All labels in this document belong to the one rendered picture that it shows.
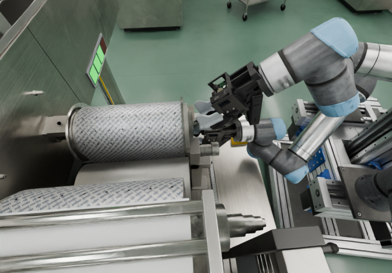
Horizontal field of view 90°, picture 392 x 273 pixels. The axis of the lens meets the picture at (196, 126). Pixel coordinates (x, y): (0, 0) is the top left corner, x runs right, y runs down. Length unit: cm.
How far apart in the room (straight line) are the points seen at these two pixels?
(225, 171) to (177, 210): 63
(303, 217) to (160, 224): 147
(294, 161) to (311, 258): 52
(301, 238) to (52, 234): 25
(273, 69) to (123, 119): 33
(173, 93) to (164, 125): 190
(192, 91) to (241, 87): 194
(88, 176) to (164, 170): 17
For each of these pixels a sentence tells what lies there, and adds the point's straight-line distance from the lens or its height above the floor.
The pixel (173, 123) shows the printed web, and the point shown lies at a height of 130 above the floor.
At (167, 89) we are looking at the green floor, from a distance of 240.
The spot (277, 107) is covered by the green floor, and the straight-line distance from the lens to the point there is 237.
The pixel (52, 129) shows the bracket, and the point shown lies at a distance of 56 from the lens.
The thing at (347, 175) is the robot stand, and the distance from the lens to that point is 113.
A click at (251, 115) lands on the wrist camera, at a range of 49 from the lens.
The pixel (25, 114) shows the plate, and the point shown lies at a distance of 54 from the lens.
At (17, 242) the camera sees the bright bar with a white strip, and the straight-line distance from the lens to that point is 29.
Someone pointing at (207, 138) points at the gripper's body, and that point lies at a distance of 63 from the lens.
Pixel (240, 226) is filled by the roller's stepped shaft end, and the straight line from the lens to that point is 32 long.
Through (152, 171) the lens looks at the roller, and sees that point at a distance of 47.
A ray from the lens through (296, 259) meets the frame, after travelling 24.
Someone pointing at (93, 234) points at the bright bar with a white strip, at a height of 144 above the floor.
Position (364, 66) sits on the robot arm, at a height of 138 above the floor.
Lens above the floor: 166
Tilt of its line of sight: 55 degrees down
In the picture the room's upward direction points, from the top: straight up
